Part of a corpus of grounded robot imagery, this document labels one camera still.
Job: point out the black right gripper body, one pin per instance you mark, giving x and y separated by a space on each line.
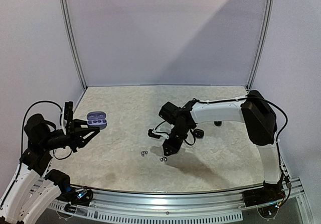
177 138

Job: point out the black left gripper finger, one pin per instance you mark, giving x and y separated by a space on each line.
77 123
85 135

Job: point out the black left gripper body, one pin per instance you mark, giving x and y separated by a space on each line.
69 129

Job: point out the silver blue charging case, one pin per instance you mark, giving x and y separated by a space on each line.
97 119

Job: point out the glossy black earbud charging case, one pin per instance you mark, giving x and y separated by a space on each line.
198 134

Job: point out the small black case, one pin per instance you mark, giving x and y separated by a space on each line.
218 123

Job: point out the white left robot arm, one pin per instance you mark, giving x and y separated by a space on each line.
33 186

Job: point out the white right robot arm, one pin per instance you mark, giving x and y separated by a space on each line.
263 119

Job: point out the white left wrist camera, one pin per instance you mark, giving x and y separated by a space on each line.
66 117

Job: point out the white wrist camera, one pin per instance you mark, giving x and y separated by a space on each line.
153 133
66 117

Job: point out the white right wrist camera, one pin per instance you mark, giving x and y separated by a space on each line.
153 133

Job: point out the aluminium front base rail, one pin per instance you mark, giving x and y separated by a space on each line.
295 210

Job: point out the white perforated cable tray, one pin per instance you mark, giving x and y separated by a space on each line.
56 212

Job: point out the aluminium left corner post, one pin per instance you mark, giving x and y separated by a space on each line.
72 43

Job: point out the aluminium corner post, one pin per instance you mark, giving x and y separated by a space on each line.
260 47
72 43

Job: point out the aluminium right corner post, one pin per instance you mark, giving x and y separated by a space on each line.
260 47

